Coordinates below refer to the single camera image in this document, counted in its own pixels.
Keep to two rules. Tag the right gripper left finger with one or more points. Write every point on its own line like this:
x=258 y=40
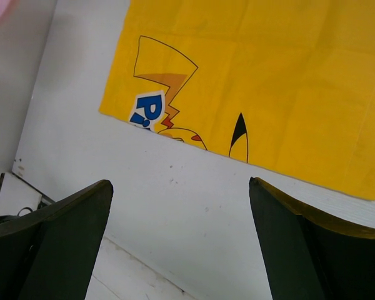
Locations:
x=50 y=253

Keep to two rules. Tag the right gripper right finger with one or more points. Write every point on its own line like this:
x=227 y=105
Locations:
x=309 y=253

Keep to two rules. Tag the yellow cartoon print cloth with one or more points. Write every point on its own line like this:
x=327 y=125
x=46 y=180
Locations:
x=288 y=86

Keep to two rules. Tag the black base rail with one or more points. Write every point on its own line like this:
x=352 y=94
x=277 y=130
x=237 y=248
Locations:
x=18 y=198

